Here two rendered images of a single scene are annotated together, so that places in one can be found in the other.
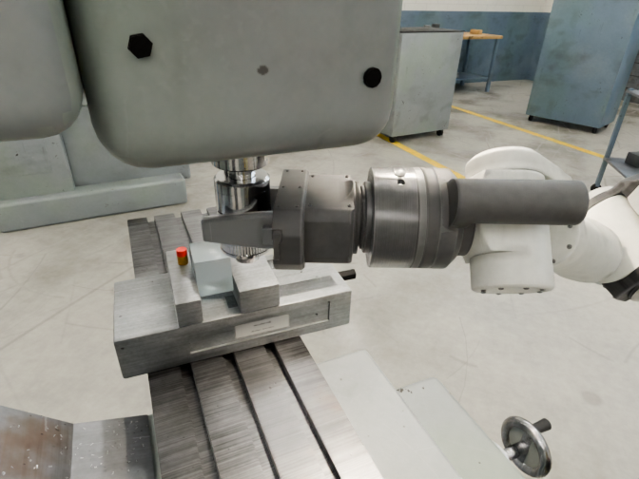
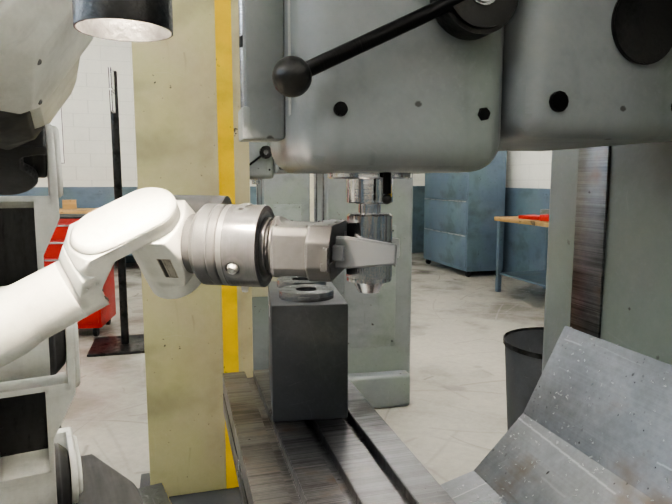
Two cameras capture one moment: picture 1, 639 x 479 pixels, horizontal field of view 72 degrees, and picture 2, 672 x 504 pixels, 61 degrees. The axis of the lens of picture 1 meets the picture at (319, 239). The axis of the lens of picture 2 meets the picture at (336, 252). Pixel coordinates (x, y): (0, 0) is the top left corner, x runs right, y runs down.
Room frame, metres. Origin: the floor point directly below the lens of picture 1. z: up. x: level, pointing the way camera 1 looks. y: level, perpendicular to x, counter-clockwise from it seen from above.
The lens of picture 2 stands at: (0.94, 0.13, 1.30)
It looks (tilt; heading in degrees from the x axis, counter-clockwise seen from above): 7 degrees down; 189
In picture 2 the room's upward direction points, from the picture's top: straight up
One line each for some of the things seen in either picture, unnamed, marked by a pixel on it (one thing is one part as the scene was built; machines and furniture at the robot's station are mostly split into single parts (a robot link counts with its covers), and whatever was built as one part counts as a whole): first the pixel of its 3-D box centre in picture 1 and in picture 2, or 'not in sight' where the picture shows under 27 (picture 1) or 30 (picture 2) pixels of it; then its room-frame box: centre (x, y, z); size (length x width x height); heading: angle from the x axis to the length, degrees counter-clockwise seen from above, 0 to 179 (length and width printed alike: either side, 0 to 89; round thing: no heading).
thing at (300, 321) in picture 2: not in sight; (304, 340); (-0.01, -0.08, 1.03); 0.22 x 0.12 x 0.20; 17
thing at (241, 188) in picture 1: (242, 180); (369, 218); (0.35, 0.07, 1.26); 0.05 x 0.05 x 0.01
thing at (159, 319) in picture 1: (233, 293); not in sight; (0.57, 0.14, 0.98); 0.35 x 0.15 x 0.11; 112
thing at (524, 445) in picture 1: (511, 452); not in sight; (0.56, -0.39, 0.63); 0.16 x 0.12 x 0.12; 114
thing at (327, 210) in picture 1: (347, 219); (283, 249); (0.35, -0.02, 1.23); 0.13 x 0.12 x 0.10; 179
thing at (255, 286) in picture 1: (247, 272); not in sight; (0.58, 0.11, 1.02); 0.15 x 0.06 x 0.04; 22
